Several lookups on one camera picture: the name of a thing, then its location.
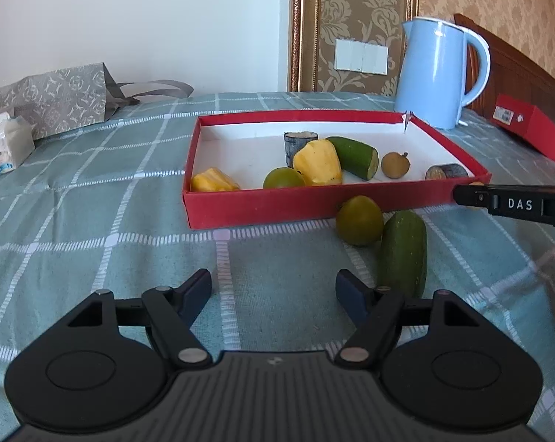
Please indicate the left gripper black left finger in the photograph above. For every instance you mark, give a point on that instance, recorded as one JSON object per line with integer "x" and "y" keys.
{"x": 152, "y": 331}

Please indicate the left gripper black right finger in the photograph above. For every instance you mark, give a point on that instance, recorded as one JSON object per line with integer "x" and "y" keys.
{"x": 380, "y": 313}

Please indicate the yellow jackfruit piece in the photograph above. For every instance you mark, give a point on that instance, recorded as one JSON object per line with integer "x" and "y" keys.
{"x": 318, "y": 163}
{"x": 213, "y": 180}

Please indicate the small green lime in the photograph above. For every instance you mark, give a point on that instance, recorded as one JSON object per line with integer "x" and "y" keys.
{"x": 280, "y": 178}

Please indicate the long green cucumber piece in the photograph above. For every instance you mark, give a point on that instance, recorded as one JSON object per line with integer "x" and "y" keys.
{"x": 402, "y": 256}

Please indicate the red cardboard box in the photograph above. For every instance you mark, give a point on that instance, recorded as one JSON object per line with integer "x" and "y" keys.
{"x": 527, "y": 122}

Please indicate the large green lime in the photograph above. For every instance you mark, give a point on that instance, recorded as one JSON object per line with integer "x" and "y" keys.
{"x": 359, "y": 221}

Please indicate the lying dark sugarcane piece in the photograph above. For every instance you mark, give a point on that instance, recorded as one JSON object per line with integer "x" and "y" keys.
{"x": 445, "y": 172}

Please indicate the wooden headboard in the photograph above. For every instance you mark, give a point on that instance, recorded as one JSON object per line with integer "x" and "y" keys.
{"x": 512, "y": 73}

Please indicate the yellow jackfruit piece in tray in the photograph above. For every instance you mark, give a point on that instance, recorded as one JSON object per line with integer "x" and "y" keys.
{"x": 213, "y": 180}

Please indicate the green cucumber half in tray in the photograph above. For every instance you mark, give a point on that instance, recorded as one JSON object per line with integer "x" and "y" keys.
{"x": 356, "y": 157}

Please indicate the red shallow cardboard tray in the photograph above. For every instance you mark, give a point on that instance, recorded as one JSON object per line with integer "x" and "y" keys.
{"x": 247, "y": 146}

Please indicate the light blue electric kettle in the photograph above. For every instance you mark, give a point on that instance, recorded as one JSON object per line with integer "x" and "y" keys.
{"x": 432, "y": 80}

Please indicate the white tissue pack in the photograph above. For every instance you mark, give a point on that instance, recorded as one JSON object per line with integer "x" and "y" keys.
{"x": 16, "y": 142}

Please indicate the grey patterned gift bag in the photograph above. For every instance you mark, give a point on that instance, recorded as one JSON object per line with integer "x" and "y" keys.
{"x": 72, "y": 98}

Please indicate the white wall switch panel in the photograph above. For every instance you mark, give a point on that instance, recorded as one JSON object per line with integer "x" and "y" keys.
{"x": 360, "y": 57}

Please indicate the gold ornate wall frame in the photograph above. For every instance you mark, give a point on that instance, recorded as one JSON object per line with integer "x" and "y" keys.
{"x": 316, "y": 25}

